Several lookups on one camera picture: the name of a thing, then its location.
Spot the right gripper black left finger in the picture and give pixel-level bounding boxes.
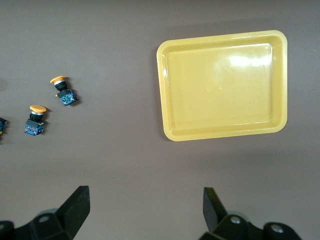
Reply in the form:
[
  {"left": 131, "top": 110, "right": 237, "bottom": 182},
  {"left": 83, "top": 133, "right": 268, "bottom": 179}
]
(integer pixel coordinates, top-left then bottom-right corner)
[{"left": 0, "top": 185, "right": 90, "bottom": 240}]

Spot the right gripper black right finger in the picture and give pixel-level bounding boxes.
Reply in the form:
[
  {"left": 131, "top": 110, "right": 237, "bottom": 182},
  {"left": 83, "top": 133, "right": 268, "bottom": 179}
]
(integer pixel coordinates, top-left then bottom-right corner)
[{"left": 199, "top": 187, "right": 301, "bottom": 240}]

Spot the yellow push button red mark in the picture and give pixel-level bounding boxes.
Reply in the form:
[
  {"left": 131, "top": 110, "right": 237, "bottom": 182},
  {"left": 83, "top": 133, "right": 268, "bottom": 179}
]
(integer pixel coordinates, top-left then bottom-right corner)
[{"left": 24, "top": 104, "right": 48, "bottom": 137}]

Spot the yellow push button green mark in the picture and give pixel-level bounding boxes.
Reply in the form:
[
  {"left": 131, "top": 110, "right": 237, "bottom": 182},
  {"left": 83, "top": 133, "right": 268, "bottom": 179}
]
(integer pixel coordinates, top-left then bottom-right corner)
[{"left": 49, "top": 75, "right": 80, "bottom": 107}]

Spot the yellow plastic tray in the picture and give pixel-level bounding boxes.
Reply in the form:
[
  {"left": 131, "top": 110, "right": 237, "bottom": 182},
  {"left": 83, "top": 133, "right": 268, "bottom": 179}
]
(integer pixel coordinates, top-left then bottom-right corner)
[{"left": 156, "top": 29, "right": 288, "bottom": 143}]

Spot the brown table cover sheet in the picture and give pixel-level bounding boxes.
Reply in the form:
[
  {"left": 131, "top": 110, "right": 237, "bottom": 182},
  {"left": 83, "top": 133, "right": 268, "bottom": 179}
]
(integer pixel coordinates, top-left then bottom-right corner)
[{"left": 0, "top": 0, "right": 320, "bottom": 240}]

